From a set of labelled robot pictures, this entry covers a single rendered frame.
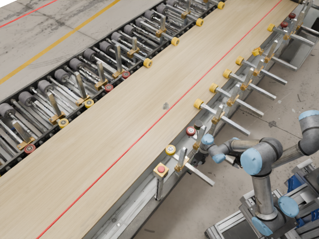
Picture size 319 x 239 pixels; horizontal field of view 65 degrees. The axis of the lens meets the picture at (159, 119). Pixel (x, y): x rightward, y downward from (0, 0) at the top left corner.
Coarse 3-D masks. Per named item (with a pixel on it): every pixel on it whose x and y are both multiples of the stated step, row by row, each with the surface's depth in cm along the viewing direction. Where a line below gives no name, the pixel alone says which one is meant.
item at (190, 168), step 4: (172, 156) 200; (176, 156) 199; (176, 160) 200; (188, 164) 196; (188, 168) 195; (192, 168) 194; (192, 172) 195; (196, 172) 192; (200, 172) 192; (200, 176) 191; (204, 176) 191; (204, 180) 190; (208, 180) 189; (212, 184) 187
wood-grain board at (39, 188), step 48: (240, 0) 330; (192, 48) 270; (240, 48) 273; (144, 96) 228; (192, 96) 230; (48, 144) 196; (96, 144) 198; (144, 144) 199; (0, 192) 173; (48, 192) 175; (96, 192) 176
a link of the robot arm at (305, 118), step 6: (300, 114) 147; (306, 114) 144; (312, 114) 142; (318, 114) 142; (300, 120) 146; (306, 120) 142; (312, 120) 140; (318, 120) 139; (300, 126) 146; (306, 126) 140; (312, 126) 138; (318, 126) 137
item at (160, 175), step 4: (160, 164) 155; (156, 168) 153; (168, 168) 154; (156, 172) 152; (160, 172) 152; (164, 172) 152; (168, 172) 157; (156, 176) 156; (160, 176) 152; (160, 180) 156
